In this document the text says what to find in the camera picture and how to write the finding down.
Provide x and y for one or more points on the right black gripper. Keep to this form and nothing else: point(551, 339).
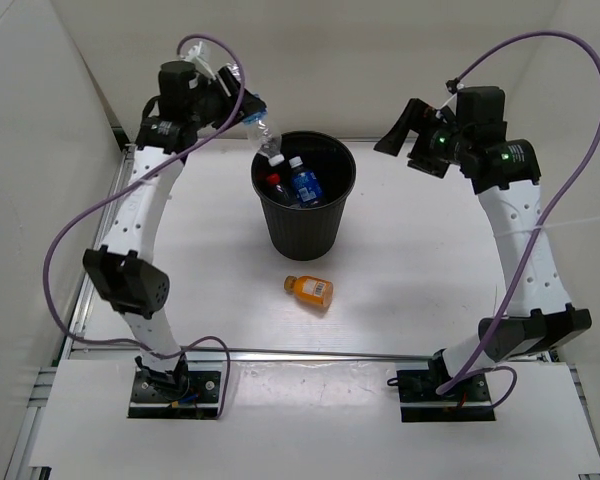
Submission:
point(414, 115)

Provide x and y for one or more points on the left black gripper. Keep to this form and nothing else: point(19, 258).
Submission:
point(232, 85)

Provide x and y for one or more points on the tall white cap water bottle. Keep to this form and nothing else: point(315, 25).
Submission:
point(265, 137)

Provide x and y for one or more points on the red cap water bottle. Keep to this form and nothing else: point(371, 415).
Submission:
point(278, 191)

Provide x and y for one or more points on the blue cap water bottle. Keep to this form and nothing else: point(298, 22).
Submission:
point(305, 184)

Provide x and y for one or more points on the orange juice bottle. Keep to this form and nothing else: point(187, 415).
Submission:
point(310, 290)

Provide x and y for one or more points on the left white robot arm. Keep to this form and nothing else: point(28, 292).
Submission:
point(122, 268)

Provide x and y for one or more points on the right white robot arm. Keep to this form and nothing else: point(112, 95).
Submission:
point(536, 313)

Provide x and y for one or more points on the black plastic waste bin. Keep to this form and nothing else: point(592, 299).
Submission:
point(305, 234)

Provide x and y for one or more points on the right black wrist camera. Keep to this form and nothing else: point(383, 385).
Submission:
point(480, 111)

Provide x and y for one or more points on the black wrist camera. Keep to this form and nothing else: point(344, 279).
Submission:
point(480, 111)
point(174, 79)

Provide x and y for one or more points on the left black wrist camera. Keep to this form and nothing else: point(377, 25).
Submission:
point(174, 79)

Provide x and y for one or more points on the aluminium table frame rail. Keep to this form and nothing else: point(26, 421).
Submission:
point(254, 355)

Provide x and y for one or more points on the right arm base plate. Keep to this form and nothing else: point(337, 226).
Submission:
point(468, 401)

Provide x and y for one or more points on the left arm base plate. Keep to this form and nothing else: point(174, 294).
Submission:
point(199, 397)

